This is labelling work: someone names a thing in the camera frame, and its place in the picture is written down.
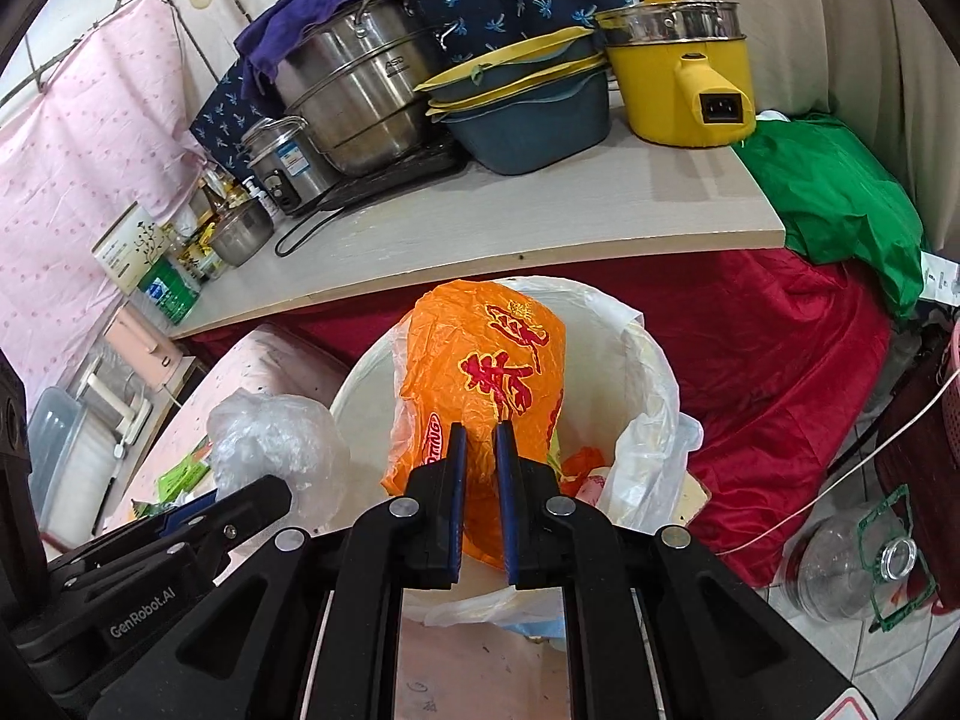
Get clear plastic bottle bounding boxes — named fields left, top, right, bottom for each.
left=784, top=484, right=937, bottom=632

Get large steel stockpot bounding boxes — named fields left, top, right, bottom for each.
left=275, top=0, right=449, bottom=177

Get clear plastic bag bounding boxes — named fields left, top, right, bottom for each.
left=206, top=388, right=350, bottom=532

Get yellow label jar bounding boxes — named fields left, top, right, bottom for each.
left=178, top=221, right=228, bottom=283

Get black power cable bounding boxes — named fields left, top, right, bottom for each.
left=273, top=193, right=378, bottom=259

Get white trash bin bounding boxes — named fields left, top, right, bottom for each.
left=331, top=277, right=709, bottom=639

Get yellow electric pot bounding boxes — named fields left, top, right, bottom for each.
left=596, top=0, right=755, bottom=148

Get orange printed plastic bag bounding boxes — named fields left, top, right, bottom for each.
left=381, top=280, right=566, bottom=571

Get white dish rack box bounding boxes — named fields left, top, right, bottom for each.
left=28, top=387, right=117, bottom=551

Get white glass kettle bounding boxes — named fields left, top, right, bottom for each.
left=76, top=356, right=153, bottom=460

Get purple towel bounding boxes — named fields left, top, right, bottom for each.
left=235, top=0, right=352, bottom=109

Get beige curtain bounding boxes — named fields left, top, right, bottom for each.
left=734, top=0, right=958, bottom=257

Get red plastic bag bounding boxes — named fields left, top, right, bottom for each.
left=558, top=447, right=607, bottom=497

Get black induction cooktop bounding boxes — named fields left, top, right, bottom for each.
left=317, top=138, right=472, bottom=211

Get pink electric kettle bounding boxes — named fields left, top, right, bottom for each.
left=103, top=304, right=184, bottom=390

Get white cardboard box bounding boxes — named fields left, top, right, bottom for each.
left=91, top=203, right=167, bottom=296

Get pink dotted curtain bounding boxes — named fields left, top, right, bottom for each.
left=0, top=0, right=205, bottom=398

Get small steel bowl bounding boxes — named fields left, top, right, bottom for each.
left=210, top=200, right=275, bottom=268

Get green toothpaste box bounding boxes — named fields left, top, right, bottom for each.
left=156, top=437, right=212, bottom=504

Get stacked blue yellow basins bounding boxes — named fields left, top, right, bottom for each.
left=416, top=26, right=612, bottom=176

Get steel rice cooker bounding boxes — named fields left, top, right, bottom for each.
left=241, top=115, right=343, bottom=216

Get green plastic bag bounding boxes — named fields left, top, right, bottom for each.
left=732, top=112, right=926, bottom=320

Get green tin can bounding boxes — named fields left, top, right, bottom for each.
left=137, top=255, right=199, bottom=325

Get red velvet curtain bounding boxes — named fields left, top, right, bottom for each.
left=179, top=245, right=898, bottom=590

